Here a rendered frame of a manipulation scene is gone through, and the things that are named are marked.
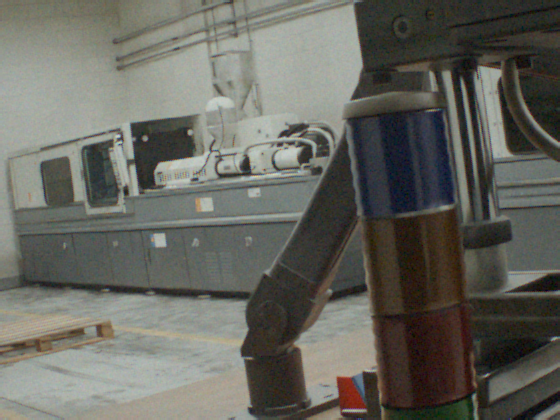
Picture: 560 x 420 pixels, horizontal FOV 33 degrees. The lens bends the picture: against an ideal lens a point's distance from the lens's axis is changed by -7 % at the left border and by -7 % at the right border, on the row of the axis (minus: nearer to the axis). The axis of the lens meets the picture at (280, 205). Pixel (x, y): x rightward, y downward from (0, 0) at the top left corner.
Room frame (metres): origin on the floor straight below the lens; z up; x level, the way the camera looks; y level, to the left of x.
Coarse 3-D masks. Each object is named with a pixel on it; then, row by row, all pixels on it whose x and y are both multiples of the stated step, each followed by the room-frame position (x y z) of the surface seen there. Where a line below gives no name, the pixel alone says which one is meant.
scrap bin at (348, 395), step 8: (344, 376) 0.94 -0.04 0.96; (336, 384) 0.94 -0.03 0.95; (344, 384) 0.93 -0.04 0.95; (352, 384) 0.93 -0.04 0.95; (344, 392) 0.94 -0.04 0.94; (352, 392) 0.93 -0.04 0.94; (344, 400) 0.94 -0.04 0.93; (352, 400) 0.93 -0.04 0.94; (360, 400) 0.92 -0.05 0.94; (344, 408) 0.94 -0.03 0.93; (352, 408) 0.93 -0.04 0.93; (360, 408) 0.92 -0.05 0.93
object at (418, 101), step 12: (372, 96) 0.35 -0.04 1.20; (384, 96) 0.34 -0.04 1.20; (396, 96) 0.34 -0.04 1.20; (408, 96) 0.34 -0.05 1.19; (420, 96) 0.34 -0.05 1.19; (432, 96) 0.34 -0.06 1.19; (348, 108) 0.35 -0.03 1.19; (360, 108) 0.34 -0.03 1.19; (372, 108) 0.34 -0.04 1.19; (384, 108) 0.34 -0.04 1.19; (396, 108) 0.34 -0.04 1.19; (408, 108) 0.34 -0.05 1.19; (420, 108) 0.34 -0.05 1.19; (432, 108) 0.34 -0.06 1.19
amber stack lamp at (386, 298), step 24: (384, 216) 0.35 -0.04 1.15; (408, 216) 0.34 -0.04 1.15; (432, 216) 0.34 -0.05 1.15; (456, 216) 0.35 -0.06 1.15; (384, 240) 0.34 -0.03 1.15; (408, 240) 0.34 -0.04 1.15; (432, 240) 0.34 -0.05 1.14; (456, 240) 0.34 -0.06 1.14; (384, 264) 0.34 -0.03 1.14; (408, 264) 0.34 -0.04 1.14; (432, 264) 0.34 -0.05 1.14; (456, 264) 0.34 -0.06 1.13; (384, 288) 0.34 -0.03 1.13; (408, 288) 0.34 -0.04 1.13; (432, 288) 0.34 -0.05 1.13; (456, 288) 0.34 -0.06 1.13; (384, 312) 0.34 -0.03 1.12; (408, 312) 0.34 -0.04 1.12
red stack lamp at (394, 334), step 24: (432, 312) 0.34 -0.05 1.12; (456, 312) 0.34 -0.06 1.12; (384, 336) 0.34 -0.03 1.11; (408, 336) 0.34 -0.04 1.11; (432, 336) 0.34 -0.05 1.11; (456, 336) 0.34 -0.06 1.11; (384, 360) 0.35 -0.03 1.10; (408, 360) 0.34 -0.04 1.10; (432, 360) 0.34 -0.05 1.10; (456, 360) 0.34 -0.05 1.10; (384, 384) 0.35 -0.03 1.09; (408, 384) 0.34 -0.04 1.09; (432, 384) 0.34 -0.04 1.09; (456, 384) 0.34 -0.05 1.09
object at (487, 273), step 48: (480, 96) 0.62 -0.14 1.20; (480, 144) 0.62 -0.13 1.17; (480, 192) 0.62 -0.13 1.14; (480, 240) 0.61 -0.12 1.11; (480, 288) 0.62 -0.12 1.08; (528, 288) 0.61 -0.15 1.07; (480, 336) 0.59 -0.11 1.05; (528, 336) 0.56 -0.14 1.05; (480, 384) 0.55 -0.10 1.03; (528, 384) 0.58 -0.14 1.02
